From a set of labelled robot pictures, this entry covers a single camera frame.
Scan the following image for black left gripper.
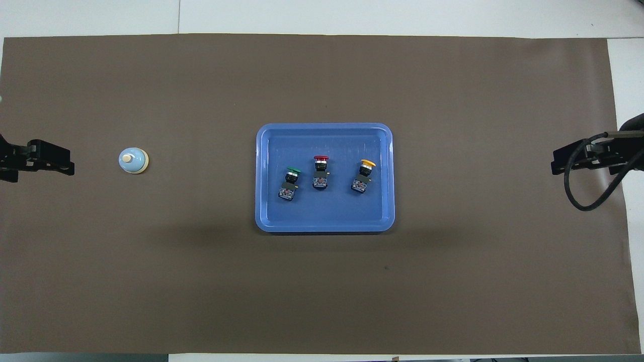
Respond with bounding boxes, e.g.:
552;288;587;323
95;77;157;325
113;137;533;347
0;133;75;183

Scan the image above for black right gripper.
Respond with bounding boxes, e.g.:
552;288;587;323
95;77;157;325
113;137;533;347
551;113;644;175

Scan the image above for yellow mushroom push button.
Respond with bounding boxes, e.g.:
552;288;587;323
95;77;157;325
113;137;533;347
351;159;377;195

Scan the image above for green mushroom push button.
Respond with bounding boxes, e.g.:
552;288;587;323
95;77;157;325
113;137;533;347
278;167;302;202

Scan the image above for red mushroom push button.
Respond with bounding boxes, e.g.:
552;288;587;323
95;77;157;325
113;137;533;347
312;155;330;190

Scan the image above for light blue call bell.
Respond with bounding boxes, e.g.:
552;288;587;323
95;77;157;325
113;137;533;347
118;147;149;175

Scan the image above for blue plastic tray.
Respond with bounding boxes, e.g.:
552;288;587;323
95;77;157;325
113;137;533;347
255;123;395;233

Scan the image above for brown table mat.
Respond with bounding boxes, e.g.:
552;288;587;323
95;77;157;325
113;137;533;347
0;33;642;355

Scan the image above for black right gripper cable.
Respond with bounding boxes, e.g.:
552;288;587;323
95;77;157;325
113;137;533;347
563;131;644;212

